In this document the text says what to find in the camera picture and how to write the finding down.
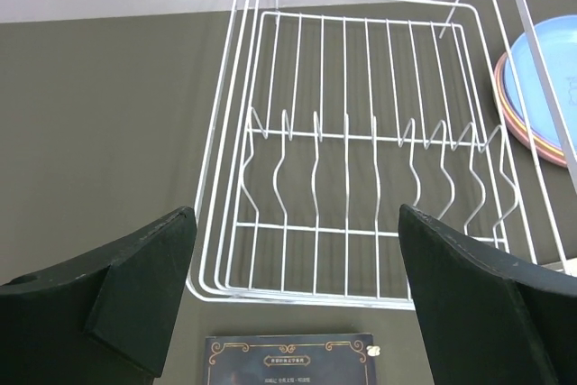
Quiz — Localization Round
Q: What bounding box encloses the blue plate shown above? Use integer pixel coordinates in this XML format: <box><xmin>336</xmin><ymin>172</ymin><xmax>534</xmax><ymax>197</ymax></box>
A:
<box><xmin>509</xmin><ymin>14</ymin><xmax>576</xmax><ymax>141</ymax></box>

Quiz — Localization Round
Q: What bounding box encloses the Tale of Two Cities book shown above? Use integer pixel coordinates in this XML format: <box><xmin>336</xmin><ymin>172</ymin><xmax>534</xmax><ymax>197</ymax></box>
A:
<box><xmin>203</xmin><ymin>333</ymin><xmax>380</xmax><ymax>385</ymax></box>

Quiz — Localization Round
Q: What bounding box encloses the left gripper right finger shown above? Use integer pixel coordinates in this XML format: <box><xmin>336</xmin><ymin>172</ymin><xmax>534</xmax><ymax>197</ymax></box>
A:
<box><xmin>398</xmin><ymin>205</ymin><xmax>576</xmax><ymax>384</ymax></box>

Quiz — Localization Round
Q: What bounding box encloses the purple plate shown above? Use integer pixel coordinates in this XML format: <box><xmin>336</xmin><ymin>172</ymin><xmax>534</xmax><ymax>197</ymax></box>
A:
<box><xmin>499</xmin><ymin>52</ymin><xmax>566</xmax><ymax>167</ymax></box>

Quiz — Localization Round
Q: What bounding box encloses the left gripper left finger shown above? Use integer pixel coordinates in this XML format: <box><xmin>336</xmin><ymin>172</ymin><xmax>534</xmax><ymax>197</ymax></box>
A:
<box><xmin>1</xmin><ymin>206</ymin><xmax>197</xmax><ymax>384</ymax></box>

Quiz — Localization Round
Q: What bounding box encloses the orange plate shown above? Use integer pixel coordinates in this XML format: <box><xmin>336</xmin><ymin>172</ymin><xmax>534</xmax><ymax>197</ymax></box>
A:
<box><xmin>498</xmin><ymin>55</ymin><xmax>567</xmax><ymax>160</ymax></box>

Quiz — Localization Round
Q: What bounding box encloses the white wire dish rack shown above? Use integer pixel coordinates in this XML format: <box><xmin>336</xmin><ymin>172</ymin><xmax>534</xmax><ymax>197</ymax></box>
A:
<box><xmin>187</xmin><ymin>0</ymin><xmax>576</xmax><ymax>310</ymax></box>

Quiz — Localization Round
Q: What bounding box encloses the pink plate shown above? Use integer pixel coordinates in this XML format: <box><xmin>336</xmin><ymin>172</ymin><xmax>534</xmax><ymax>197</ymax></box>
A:
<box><xmin>493</xmin><ymin>51</ymin><xmax>569</xmax><ymax>168</ymax></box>

